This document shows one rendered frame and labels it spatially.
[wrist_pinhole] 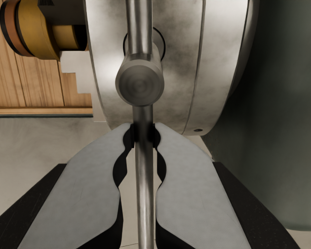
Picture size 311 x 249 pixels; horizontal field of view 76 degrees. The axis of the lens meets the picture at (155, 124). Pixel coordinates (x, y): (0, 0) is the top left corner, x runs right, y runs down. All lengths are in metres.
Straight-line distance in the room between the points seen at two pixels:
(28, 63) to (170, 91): 0.47
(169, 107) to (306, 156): 0.13
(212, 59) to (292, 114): 0.09
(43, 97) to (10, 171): 1.46
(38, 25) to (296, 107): 0.30
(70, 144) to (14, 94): 1.08
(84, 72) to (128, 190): 1.54
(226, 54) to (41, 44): 0.24
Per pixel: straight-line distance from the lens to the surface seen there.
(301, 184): 0.24
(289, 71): 0.21
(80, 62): 0.32
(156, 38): 0.17
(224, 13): 0.18
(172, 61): 0.17
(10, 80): 0.63
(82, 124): 1.58
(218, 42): 0.18
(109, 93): 0.19
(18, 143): 1.85
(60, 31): 0.32
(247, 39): 0.24
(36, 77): 0.60
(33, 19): 0.32
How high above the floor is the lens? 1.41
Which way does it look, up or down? 70 degrees down
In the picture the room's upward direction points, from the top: 176 degrees clockwise
